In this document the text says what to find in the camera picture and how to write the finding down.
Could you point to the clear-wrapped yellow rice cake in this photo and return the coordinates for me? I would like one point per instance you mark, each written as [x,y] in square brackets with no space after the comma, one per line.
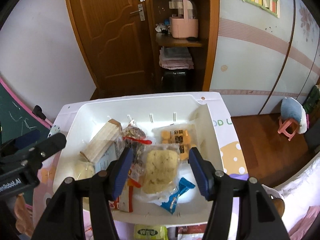
[160,164]

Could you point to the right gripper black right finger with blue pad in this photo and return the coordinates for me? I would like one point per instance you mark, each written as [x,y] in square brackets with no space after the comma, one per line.
[258,217]

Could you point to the pink bed sheet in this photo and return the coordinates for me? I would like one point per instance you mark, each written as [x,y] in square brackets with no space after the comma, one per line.
[300,194]

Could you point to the green yellow snack packet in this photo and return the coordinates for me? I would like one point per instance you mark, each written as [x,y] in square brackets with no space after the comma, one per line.
[150,232]

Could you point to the green chalkboard pink frame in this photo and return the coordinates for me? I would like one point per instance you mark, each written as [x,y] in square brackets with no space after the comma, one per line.
[17,119]

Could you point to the blue white cushion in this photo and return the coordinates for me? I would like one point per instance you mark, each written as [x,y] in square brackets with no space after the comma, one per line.
[292,109]

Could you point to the beige cardboard snack box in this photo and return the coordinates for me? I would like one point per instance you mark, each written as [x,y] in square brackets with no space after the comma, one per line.
[105,147]

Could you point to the blue candy wrapper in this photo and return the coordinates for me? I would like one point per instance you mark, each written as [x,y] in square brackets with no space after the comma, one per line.
[183,187]

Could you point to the left hand of person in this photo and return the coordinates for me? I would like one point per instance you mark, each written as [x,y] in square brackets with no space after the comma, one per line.
[24,223]

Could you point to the wooden corner shelf unit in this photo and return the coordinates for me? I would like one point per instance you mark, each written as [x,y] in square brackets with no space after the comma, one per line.
[202,49]

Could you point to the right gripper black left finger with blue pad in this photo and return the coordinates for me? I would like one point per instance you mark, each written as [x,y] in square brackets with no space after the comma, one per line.
[63,217]

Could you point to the pink basket on shelf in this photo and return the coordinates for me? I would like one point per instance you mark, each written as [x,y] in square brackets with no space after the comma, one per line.
[186,23]

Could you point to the clear bag of nuts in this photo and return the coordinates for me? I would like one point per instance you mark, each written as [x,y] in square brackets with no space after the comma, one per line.
[136,139]

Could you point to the red white snack packet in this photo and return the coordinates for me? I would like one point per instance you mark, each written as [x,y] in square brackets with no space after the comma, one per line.
[124,201]

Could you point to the orange biscuit clear packet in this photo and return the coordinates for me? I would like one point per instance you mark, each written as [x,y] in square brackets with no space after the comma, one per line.
[182,134]

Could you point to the folded cloth stack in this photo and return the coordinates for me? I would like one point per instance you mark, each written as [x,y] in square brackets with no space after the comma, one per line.
[174,58]

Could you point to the pink plastic stool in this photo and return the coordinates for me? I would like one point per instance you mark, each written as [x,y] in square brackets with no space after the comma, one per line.
[288,127]

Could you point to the brown wooden door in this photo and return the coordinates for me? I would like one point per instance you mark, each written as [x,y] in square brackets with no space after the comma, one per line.
[116,45]

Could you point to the brown round bedpost knob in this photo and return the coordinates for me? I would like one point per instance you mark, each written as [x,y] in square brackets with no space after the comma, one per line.
[279,204]

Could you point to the pale wardrobe with floral doors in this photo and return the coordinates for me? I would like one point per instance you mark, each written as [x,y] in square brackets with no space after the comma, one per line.
[261,59]

